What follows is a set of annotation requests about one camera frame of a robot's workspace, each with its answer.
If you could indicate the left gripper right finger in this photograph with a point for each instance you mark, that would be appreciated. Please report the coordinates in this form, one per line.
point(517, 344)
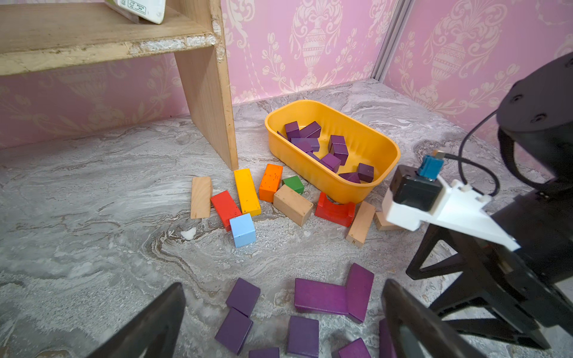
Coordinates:
point(415, 330)

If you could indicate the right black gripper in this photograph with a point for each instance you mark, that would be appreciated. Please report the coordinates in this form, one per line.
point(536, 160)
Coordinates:
point(517, 287)

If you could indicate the yellow long brick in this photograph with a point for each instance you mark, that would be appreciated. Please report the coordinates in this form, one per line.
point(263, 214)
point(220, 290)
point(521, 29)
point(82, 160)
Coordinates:
point(249, 202)

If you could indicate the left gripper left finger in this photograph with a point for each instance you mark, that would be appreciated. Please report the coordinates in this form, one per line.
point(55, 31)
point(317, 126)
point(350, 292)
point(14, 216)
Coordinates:
point(151, 333)

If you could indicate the purple brick centre long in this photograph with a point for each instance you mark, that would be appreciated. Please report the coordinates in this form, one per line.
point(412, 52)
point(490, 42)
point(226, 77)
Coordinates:
point(317, 297)

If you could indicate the natural wood brick small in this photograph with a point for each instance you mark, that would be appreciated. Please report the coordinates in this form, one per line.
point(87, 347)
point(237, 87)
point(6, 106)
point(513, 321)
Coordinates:
point(360, 227)

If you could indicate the wooden two-tier shelf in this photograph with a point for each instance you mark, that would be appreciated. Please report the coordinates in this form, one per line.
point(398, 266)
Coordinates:
point(54, 36)

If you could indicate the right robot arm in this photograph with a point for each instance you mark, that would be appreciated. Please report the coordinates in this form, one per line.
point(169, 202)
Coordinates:
point(537, 115)

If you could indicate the beige wood brick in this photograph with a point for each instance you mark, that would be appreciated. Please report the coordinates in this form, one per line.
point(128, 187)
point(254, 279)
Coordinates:
point(293, 205)

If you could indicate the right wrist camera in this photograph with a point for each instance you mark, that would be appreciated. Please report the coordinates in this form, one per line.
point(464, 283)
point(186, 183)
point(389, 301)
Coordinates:
point(417, 195)

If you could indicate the orange brick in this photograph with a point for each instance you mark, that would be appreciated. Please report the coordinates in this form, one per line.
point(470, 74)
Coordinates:
point(270, 182)

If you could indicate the green brick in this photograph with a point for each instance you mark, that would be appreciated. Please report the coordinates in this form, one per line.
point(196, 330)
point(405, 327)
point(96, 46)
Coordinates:
point(295, 184)

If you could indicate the green white juice carton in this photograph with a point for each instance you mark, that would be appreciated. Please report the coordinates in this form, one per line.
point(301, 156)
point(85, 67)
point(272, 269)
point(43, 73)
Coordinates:
point(138, 10)

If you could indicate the red long brick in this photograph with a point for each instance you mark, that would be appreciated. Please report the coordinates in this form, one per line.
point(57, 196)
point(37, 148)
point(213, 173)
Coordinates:
point(226, 208)

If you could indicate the yellow plastic storage bin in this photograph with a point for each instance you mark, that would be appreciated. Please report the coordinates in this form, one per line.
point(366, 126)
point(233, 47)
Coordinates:
point(322, 169)

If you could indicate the purple small square brick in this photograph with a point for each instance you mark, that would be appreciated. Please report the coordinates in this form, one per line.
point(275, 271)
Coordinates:
point(303, 337)

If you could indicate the small red brick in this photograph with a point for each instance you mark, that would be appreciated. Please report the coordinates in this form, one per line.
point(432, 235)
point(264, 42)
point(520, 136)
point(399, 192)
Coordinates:
point(341, 214)

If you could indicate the light blue brick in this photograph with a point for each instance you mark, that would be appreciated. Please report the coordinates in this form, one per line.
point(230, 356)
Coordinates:
point(243, 230)

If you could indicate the natural wood brick near shelf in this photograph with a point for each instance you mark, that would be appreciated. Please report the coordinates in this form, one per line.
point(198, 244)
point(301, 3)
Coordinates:
point(202, 190)

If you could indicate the engraved natural wood brick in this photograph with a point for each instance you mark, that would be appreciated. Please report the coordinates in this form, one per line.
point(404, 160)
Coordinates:
point(383, 225)

